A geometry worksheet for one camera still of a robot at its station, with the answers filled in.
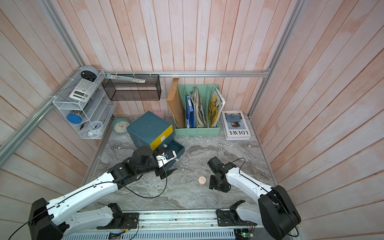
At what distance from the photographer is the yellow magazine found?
973mm

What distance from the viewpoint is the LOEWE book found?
106 cm

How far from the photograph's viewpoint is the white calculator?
746 millimetres
